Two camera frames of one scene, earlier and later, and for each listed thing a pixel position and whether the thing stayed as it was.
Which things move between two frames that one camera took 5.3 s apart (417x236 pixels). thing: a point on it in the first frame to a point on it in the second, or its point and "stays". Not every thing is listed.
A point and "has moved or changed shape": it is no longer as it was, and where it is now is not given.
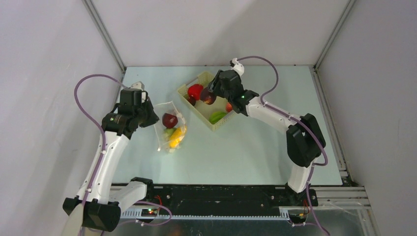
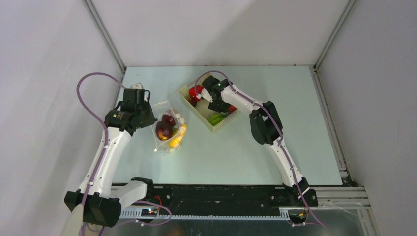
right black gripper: [215, 86] to [217, 105]
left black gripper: [153, 118] stays
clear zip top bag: [171, 129] stays
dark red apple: [208, 97] has moved or changed shape
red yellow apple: [169, 121] stays
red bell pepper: [194, 91] stays
